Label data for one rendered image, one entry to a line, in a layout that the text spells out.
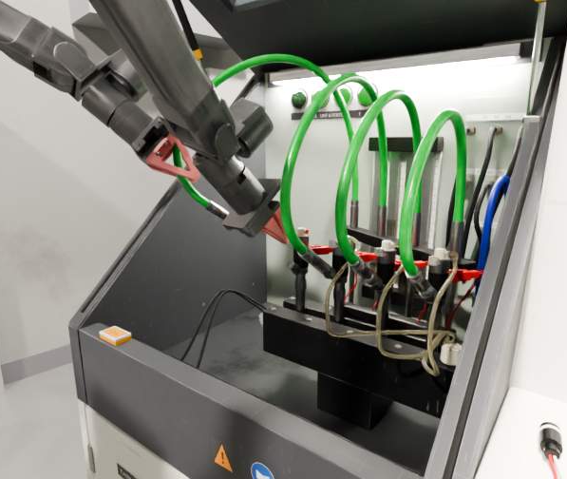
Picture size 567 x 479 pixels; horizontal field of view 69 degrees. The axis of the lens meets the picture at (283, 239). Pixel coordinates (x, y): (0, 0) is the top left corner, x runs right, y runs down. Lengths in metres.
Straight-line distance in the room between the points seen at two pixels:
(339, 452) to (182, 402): 0.25
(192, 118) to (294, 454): 0.40
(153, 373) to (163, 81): 0.42
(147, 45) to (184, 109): 0.08
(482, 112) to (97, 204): 2.21
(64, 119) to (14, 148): 0.29
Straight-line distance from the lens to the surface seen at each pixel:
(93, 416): 0.92
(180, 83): 0.48
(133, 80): 0.73
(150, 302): 0.92
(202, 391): 0.61
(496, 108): 0.88
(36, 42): 0.73
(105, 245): 2.72
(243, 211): 0.62
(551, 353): 0.61
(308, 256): 0.60
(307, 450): 0.51
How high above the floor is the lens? 1.28
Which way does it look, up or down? 13 degrees down
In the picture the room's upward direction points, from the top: straight up
